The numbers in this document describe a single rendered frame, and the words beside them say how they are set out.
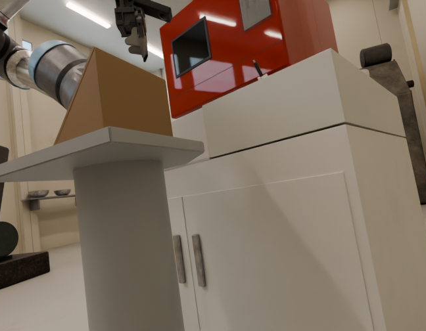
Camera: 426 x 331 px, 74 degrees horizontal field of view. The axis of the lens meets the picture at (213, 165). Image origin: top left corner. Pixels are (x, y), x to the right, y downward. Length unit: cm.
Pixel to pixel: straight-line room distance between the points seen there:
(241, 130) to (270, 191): 16
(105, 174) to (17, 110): 736
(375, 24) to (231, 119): 872
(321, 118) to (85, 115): 43
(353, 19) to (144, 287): 923
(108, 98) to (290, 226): 43
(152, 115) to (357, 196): 41
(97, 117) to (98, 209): 15
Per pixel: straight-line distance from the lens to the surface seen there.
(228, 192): 72
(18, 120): 775
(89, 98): 50
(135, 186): 48
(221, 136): 73
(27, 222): 742
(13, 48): 108
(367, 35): 924
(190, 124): 81
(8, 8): 105
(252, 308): 76
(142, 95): 56
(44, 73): 67
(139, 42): 94
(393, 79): 633
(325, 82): 61
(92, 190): 50
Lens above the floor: 73
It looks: 6 degrees up
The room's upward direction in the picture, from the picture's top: 8 degrees counter-clockwise
